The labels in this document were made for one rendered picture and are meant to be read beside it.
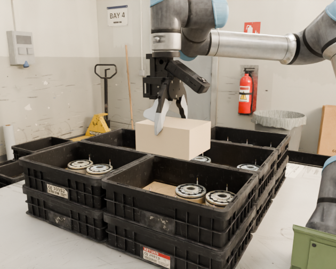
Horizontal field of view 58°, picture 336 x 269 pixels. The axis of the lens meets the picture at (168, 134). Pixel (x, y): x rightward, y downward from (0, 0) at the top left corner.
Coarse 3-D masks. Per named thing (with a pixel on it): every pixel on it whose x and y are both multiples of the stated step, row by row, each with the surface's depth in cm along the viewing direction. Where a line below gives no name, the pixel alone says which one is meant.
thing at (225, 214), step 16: (144, 160) 108; (176, 160) 109; (112, 176) 94; (256, 176) 93; (128, 192) 86; (144, 192) 82; (240, 192) 82; (176, 208) 78; (192, 208) 76; (208, 208) 73; (224, 208) 73
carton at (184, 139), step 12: (144, 120) 82; (168, 120) 82; (180, 120) 82; (192, 120) 82; (144, 132) 78; (168, 132) 74; (180, 132) 72; (192, 132) 72; (204, 132) 78; (144, 144) 79; (156, 144) 77; (168, 144) 75; (180, 144) 73; (192, 144) 73; (204, 144) 79; (168, 156) 76; (180, 156) 74; (192, 156) 74
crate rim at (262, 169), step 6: (228, 144) 130; (234, 144) 129; (270, 150) 121; (276, 150) 120; (270, 156) 112; (276, 156) 118; (204, 162) 106; (264, 162) 106; (270, 162) 109; (234, 168) 100; (240, 168) 100; (264, 168) 101; (258, 174) 97
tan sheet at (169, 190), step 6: (150, 186) 111; (156, 186) 111; (162, 186) 111; (168, 186) 111; (174, 186) 111; (156, 192) 106; (162, 192) 106; (168, 192) 106; (174, 192) 106; (204, 204) 97
